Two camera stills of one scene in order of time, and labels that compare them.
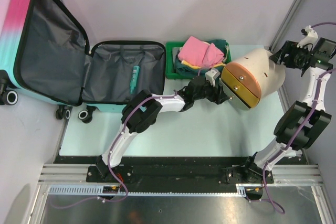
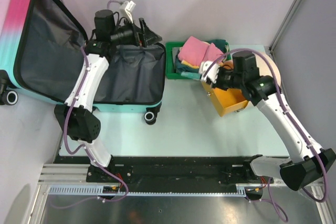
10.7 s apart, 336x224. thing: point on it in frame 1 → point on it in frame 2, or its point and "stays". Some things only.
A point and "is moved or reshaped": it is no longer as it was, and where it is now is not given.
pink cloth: (198, 52) stays
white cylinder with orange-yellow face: (260, 74) is moved or reshaped
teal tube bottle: (134, 76) → (193, 76)
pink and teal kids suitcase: (44, 53) stays
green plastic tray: (170, 68) stays
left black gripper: (218, 95) → (150, 37)
